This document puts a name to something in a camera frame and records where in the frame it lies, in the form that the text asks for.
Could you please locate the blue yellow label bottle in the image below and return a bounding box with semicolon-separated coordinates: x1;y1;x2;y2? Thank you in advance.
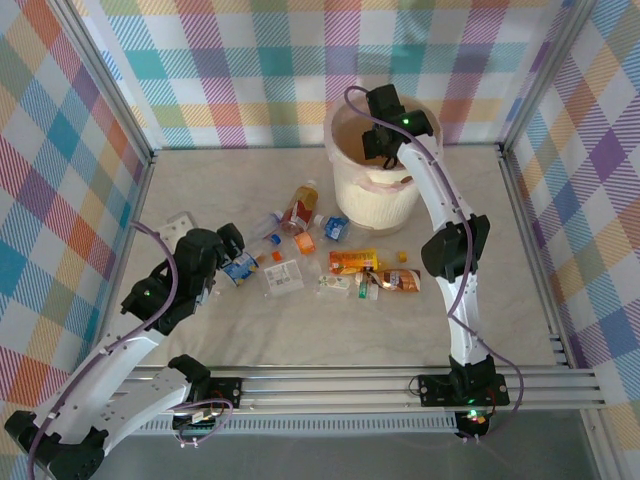
220;251;261;289

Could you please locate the clear bottle with white cap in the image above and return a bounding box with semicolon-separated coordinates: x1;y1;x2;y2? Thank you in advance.
249;211;285;240

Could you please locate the tea bottle with red label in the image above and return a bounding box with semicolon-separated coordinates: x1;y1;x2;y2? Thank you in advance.
278;179;322;236

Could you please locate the small blue label bottle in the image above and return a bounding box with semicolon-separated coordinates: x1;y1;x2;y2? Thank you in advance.
313;213;353;243

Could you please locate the clear bottle white green label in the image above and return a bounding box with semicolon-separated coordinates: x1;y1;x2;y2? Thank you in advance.
313;273;352;299

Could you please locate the orange snack packet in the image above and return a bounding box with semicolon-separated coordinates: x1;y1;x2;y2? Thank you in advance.
327;248;394;275

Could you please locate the white bin with pink liner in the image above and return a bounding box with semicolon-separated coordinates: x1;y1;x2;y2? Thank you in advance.
323;94;446;234

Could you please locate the small control board with lights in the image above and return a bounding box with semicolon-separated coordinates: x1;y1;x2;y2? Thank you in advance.
457;407;494;440

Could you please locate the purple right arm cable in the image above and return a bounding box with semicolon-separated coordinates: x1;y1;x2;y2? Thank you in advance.
344;85;525;444

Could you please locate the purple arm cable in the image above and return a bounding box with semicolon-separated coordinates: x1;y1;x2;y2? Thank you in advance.
344;85;525;444
27;222;235;480

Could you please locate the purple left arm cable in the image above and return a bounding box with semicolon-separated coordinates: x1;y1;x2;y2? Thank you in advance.
27;222;235;480

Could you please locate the aluminium side rail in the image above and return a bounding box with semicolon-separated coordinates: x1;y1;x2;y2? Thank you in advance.
88;149;161;376
498;143;574;371

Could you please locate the aluminium frame post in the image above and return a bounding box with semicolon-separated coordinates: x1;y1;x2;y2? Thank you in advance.
497;0;600;156
47;0;160;169

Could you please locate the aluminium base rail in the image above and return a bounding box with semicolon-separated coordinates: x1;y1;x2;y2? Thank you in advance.
57;367;609;416

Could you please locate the grey slotted cable duct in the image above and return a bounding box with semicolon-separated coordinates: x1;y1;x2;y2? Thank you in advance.
107;417;464;436

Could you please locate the aluminium frame leg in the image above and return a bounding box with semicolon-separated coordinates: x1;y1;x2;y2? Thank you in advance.
579;409;619;480

